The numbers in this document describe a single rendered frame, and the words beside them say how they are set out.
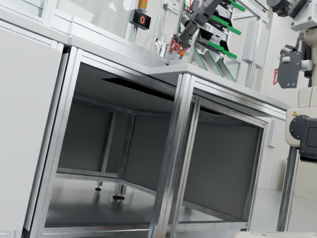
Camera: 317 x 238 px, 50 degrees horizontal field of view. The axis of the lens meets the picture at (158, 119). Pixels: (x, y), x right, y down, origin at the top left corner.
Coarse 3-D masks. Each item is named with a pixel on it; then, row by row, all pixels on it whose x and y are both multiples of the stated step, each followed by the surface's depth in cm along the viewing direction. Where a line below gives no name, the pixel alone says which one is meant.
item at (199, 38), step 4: (200, 28) 228; (200, 32) 229; (204, 32) 228; (208, 32) 224; (192, 36) 216; (200, 36) 209; (204, 36) 227; (208, 36) 223; (200, 40) 208; (204, 40) 205; (208, 40) 223; (208, 44) 203; (212, 44) 204; (216, 44) 205; (216, 48) 206; (220, 48) 208
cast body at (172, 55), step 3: (171, 48) 192; (168, 51) 192; (174, 51) 190; (177, 51) 192; (168, 54) 191; (171, 54) 190; (174, 54) 190; (165, 57) 193; (168, 57) 191; (171, 57) 189; (174, 57) 189; (177, 57) 191
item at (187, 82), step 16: (192, 80) 129; (176, 96) 129; (224, 96) 140; (240, 96) 146; (176, 112) 127; (272, 112) 161; (176, 128) 126; (176, 144) 126; (176, 160) 126; (288, 160) 177; (160, 176) 127; (176, 176) 127; (288, 176) 175; (160, 192) 126; (288, 192) 174; (160, 208) 123; (288, 208) 172; (160, 224) 123; (288, 224) 173
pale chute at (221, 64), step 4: (220, 60) 231; (216, 64) 230; (220, 64) 231; (224, 64) 227; (220, 68) 229; (224, 68) 227; (224, 72) 226; (228, 72) 223; (224, 76) 223; (228, 76) 222; (232, 76) 219; (232, 80) 218
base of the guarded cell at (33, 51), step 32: (0, 32) 106; (32, 32) 114; (0, 64) 106; (32, 64) 113; (0, 96) 107; (32, 96) 114; (0, 128) 108; (32, 128) 115; (0, 160) 109; (32, 160) 116; (0, 192) 109; (0, 224) 110
